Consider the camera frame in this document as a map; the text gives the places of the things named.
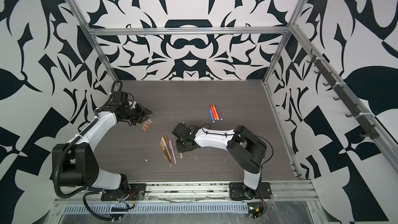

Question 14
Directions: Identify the blue highlighter pen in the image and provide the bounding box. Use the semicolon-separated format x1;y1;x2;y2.
209;106;215;123

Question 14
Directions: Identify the pink highlighter pen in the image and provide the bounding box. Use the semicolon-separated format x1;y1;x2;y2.
210;105;217;122

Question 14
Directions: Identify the orange highlighter pen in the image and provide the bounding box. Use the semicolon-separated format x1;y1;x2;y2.
212;105;219;120

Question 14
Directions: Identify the purple highlighter pen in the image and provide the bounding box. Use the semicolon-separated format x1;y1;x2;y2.
215;105;223;121

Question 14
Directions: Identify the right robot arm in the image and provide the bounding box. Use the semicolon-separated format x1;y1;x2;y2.
172;123;267;194

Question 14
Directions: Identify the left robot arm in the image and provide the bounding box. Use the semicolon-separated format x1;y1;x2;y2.
51;91;152;199

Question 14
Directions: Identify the pink slim pen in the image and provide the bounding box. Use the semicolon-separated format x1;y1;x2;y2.
169;140;177;164

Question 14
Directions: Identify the gold cap green pen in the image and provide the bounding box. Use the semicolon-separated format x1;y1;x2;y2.
163;134;174;160

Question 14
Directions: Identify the tan cap brown pen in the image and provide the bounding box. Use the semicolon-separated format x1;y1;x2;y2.
159;141;172;164

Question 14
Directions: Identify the small circuit board right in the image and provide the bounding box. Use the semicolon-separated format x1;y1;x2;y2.
247;201;267;219

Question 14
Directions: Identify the black corrugated cable conduit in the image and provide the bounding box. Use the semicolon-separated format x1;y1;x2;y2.
52;80;137;222

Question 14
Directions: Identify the aluminium front rail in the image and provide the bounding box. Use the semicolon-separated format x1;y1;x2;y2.
54;180;319;204

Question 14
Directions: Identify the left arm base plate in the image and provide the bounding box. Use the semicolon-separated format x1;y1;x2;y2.
101;183;147;201

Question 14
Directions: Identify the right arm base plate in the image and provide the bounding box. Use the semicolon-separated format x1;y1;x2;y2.
229;182;272;201

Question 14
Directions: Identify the white slotted cable duct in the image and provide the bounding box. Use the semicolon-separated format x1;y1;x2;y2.
62;202;249;215

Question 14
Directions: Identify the wall hook rail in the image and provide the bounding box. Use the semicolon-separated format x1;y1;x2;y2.
309;49;380;140

